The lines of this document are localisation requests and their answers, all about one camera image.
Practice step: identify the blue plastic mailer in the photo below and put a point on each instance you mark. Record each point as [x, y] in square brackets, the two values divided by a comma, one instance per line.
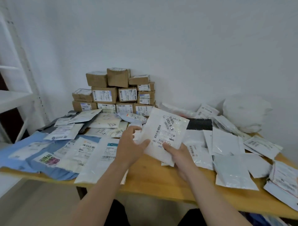
[53, 172]

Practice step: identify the light blue-grey soft parcel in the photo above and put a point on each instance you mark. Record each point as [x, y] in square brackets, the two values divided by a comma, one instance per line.
[132, 117]

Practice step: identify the smooth light blue mailer package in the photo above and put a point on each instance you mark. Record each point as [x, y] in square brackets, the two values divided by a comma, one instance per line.
[14, 149]

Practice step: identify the person's right hand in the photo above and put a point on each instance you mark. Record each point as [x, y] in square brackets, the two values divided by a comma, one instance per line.
[184, 163]

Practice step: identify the person's black trousers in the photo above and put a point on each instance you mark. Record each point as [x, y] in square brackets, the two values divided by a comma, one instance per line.
[116, 216]

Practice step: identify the stack of cardboard boxes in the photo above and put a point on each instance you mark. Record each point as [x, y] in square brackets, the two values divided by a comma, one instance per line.
[117, 79]

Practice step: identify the white pouch yellow framed label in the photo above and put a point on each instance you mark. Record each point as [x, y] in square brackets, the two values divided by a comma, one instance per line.
[83, 116]

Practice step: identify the INS BAHA cardboard box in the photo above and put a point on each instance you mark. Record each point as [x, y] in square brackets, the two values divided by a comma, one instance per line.
[76, 106]

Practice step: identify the white metal shelf rack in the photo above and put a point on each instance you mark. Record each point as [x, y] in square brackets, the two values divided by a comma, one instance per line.
[14, 97]

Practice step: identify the person's left forearm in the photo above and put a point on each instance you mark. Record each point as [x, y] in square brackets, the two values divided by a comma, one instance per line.
[100, 200]

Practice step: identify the person's right forearm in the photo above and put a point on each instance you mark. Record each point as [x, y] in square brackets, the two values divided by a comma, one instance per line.
[216, 205]

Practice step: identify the brown box large label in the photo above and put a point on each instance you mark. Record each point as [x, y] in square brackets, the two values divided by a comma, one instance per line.
[81, 95]

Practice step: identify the brown box white barcode label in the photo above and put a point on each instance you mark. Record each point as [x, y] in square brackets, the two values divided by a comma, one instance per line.
[138, 80]

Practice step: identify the white pouch wide barcode label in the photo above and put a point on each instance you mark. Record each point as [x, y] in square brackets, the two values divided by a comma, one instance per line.
[62, 132]

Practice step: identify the person's left hand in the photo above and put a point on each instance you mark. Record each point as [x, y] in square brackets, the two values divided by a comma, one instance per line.
[129, 149]

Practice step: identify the cream mailer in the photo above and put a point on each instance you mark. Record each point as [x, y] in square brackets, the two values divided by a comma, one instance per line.
[104, 121]

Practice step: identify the white mailer red square logo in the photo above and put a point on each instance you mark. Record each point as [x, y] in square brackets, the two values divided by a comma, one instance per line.
[279, 198]

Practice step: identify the dark blue plastic bag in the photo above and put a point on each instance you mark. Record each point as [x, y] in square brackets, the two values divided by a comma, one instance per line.
[256, 220]

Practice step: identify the pile of white mailers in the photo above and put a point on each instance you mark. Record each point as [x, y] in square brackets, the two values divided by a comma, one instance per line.
[207, 111]

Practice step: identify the large white plastic bag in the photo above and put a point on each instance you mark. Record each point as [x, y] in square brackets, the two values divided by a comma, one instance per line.
[246, 111]

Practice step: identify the white mailer teal label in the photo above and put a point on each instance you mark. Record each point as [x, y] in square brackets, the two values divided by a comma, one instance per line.
[93, 167]

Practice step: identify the black bubble mailer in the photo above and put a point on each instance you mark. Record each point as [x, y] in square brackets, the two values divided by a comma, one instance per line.
[199, 124]

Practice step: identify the grey poly mailer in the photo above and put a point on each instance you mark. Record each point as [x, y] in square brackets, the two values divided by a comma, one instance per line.
[46, 128]

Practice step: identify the tall brown box double label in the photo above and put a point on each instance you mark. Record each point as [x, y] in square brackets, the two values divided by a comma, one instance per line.
[106, 107]

